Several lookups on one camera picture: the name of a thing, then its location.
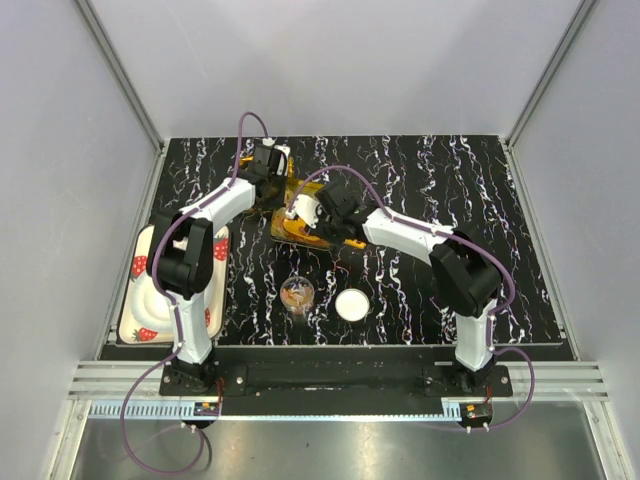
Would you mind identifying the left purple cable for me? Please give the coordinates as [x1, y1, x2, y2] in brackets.
[117, 110, 274, 474]

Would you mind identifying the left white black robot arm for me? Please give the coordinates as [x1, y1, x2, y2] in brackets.
[147, 138, 290, 396]

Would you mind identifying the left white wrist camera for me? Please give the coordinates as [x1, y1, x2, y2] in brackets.
[256, 137, 291, 177]

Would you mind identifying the purple cable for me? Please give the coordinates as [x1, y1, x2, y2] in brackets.
[287, 164, 536, 432]
[117, 110, 274, 474]

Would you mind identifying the yellow plastic scoop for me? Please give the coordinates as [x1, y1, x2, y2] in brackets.
[343, 239, 367, 249]

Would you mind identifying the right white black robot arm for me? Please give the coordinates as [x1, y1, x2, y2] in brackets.
[312, 182, 502, 397]

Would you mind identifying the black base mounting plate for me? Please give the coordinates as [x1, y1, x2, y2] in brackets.
[99, 343, 546, 416]

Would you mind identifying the right aluminium frame post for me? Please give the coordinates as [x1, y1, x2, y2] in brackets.
[505, 0, 600, 148]

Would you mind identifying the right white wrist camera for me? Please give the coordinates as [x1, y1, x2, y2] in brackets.
[285, 194, 321, 229]

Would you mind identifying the clear plastic jar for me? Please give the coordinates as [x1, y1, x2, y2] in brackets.
[280, 276, 315, 323]

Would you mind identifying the aluminium rail base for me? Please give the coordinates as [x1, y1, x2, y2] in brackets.
[68, 361, 608, 422]

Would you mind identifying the gold tin with gummies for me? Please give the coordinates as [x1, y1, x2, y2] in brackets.
[270, 179, 344, 250]

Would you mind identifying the strawberry pattern tray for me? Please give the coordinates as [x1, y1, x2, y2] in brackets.
[116, 225, 230, 346]

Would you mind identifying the gold tin with lollipops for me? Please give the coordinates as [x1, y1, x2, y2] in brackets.
[239, 156, 268, 173]

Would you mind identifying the black marble pattern mat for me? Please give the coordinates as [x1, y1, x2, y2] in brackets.
[149, 134, 564, 347]

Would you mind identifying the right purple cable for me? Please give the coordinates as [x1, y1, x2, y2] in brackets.
[287, 164, 536, 432]

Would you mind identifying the white paper plate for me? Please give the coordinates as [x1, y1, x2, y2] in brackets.
[129, 269, 214, 332]

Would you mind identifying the aluminium frame post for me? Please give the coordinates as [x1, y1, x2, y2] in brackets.
[505, 0, 600, 148]
[73, 0, 164, 152]

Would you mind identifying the left aluminium frame post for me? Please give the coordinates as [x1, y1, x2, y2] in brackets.
[73, 0, 164, 152]

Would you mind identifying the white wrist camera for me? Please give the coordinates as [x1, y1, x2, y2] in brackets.
[256, 137, 291, 177]
[285, 194, 321, 229]

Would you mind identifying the white jar lid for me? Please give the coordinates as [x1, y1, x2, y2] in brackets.
[335, 288, 370, 322]

